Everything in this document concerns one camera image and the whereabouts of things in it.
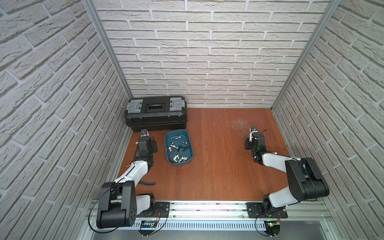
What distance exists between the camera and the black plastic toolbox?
944 mm

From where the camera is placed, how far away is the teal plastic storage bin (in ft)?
2.99

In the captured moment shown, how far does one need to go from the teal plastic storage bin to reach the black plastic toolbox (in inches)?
1.8
